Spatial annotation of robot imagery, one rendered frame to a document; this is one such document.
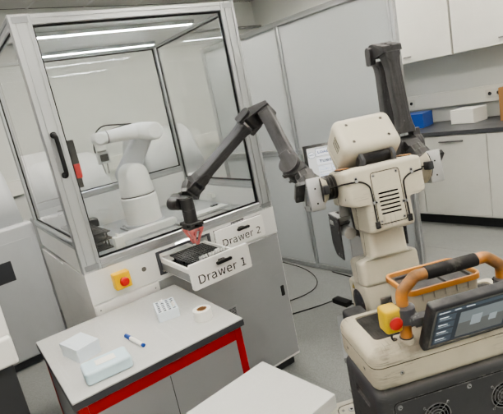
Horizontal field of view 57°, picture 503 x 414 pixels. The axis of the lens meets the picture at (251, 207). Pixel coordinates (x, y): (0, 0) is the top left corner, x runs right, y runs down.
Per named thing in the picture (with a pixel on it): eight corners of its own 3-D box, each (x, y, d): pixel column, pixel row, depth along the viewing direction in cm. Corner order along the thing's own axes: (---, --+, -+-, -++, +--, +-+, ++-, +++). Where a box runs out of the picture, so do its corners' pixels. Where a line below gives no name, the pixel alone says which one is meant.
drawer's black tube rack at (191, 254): (228, 263, 207) (226, 249, 206) (195, 277, 198) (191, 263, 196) (205, 255, 225) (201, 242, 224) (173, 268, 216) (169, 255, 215)
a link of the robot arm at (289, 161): (262, 91, 189) (275, 105, 197) (237, 112, 193) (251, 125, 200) (300, 163, 161) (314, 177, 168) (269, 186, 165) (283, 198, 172)
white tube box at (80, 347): (102, 351, 166) (98, 338, 164) (80, 364, 159) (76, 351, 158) (84, 343, 174) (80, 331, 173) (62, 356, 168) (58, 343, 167)
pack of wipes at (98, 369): (126, 356, 159) (123, 343, 158) (134, 366, 151) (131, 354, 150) (82, 374, 152) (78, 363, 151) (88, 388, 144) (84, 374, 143)
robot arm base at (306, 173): (296, 186, 155) (329, 178, 157) (288, 169, 160) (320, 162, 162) (295, 204, 162) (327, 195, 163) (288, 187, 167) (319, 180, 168)
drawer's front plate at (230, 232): (265, 234, 245) (261, 214, 243) (219, 252, 230) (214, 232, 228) (264, 233, 247) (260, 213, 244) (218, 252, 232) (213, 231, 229)
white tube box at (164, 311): (180, 315, 181) (178, 307, 181) (159, 323, 179) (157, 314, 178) (174, 305, 193) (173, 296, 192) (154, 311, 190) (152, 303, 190)
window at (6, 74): (76, 239, 196) (14, 29, 177) (76, 240, 196) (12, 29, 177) (38, 218, 268) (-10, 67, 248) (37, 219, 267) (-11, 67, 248)
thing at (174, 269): (246, 264, 203) (243, 250, 201) (195, 285, 189) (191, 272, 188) (202, 250, 236) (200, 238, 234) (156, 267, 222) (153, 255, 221)
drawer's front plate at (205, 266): (252, 266, 203) (247, 242, 200) (195, 292, 187) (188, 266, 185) (250, 265, 204) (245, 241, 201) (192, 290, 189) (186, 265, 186)
